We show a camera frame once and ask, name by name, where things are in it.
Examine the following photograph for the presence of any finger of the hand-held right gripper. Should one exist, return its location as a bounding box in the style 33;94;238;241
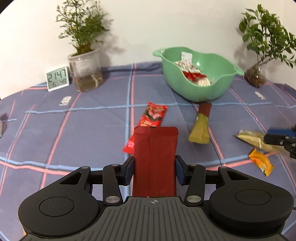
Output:
264;128;293;146

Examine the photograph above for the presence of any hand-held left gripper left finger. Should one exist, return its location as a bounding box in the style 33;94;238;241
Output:
60;156;135;206

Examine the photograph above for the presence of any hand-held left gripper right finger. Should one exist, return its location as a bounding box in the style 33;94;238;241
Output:
175;155;250;207

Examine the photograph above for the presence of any cream and gold long packet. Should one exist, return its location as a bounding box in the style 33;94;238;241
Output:
235;130;278;154

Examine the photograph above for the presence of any dark red long packet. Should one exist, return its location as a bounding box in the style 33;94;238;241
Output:
132;126;178;198

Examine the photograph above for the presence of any gold and brown packet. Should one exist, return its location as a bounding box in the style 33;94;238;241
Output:
188;102;212;145

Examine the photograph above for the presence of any red printed snack packet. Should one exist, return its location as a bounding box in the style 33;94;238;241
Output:
122;102;168;155

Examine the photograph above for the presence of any green plastic bowl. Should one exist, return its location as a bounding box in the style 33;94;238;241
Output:
153;47;244;102

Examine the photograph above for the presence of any red and white snack bag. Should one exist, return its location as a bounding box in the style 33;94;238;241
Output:
174;60;207;81

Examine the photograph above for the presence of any small orange packet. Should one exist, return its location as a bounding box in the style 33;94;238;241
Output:
248;148;275;177

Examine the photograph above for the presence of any blue plaid tablecloth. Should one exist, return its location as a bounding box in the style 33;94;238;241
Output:
0;61;296;241

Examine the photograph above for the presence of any leafy plant in glass vase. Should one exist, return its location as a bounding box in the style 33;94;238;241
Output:
239;5;295;88

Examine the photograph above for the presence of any white digital clock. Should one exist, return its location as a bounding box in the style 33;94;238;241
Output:
46;66;70;92

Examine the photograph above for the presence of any dark grey object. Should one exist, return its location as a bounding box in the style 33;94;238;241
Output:
0;113;9;138

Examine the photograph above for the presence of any plant in clear plastic pot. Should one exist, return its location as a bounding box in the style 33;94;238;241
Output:
57;0;110;93

